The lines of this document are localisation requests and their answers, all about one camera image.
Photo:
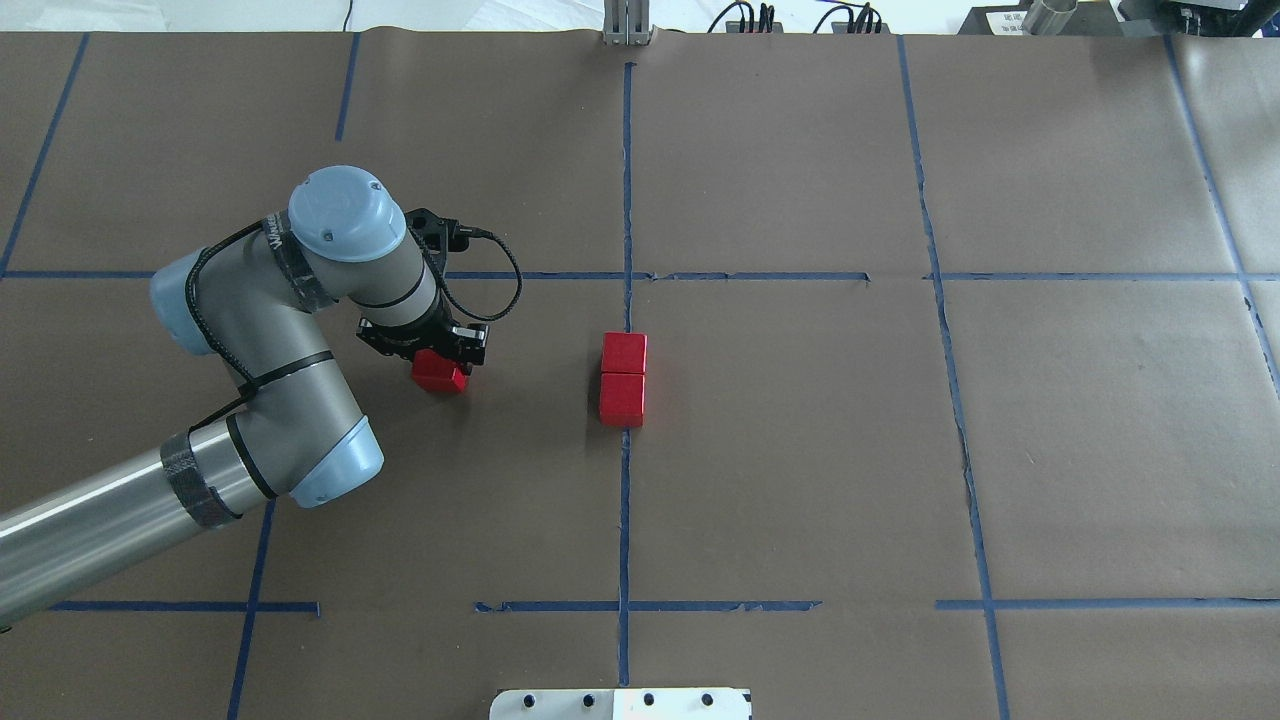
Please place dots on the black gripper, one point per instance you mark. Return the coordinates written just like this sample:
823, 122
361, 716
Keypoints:
412, 337

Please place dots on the red block moved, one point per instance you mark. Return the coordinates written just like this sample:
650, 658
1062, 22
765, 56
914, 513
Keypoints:
624, 353
622, 399
437, 374

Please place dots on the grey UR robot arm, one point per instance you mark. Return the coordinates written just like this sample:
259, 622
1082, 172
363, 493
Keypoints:
294, 429

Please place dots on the silver metal cylinder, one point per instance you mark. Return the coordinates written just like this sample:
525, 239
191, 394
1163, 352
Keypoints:
1045, 18

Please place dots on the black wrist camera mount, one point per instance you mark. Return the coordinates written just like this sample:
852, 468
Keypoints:
439, 236

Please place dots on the aluminium profile post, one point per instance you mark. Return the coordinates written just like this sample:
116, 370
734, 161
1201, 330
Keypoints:
627, 23

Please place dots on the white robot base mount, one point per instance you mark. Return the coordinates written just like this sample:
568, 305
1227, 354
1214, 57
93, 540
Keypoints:
624, 703

